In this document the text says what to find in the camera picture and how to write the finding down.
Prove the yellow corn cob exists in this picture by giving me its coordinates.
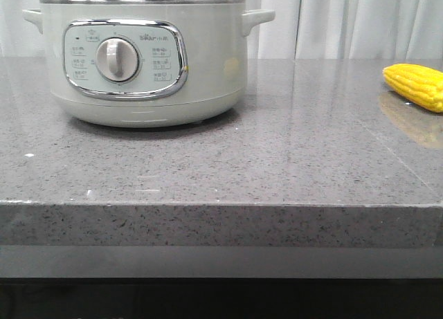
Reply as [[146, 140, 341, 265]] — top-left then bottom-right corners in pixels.
[[382, 64, 442, 113]]

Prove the pale green electric cooking pot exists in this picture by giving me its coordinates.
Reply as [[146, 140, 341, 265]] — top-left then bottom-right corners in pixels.
[[23, 1, 275, 128]]

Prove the white curtain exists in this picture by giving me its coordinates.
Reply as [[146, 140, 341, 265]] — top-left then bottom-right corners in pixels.
[[0, 0, 443, 60]]

